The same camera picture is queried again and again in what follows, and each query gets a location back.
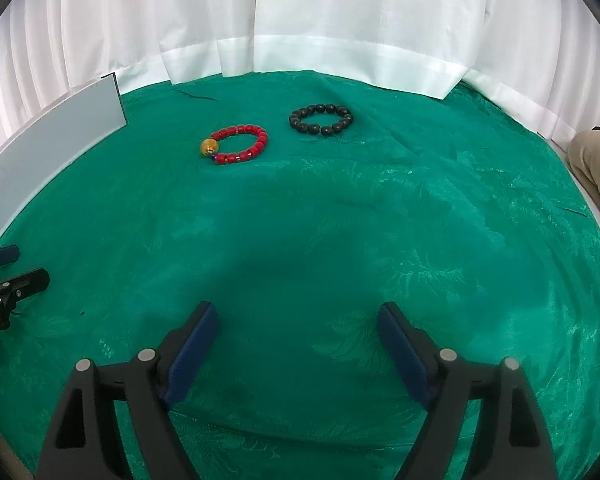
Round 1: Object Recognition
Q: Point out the white cardboard box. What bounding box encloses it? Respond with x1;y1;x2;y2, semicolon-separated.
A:
0;73;126;237

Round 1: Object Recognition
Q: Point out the green satin cloth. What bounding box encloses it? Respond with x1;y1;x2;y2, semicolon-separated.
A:
0;73;600;479

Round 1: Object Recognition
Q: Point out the beige clothing pile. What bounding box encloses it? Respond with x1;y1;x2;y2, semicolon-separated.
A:
566;128;600;231

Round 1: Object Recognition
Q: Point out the white curtain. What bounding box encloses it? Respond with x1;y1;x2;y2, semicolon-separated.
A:
0;0;600;145

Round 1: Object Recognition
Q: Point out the red bead bracelet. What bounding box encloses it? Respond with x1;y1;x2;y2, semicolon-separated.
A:
200;123;270;166

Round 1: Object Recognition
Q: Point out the black bead bracelet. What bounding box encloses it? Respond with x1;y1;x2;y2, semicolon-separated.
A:
288;103;356;137

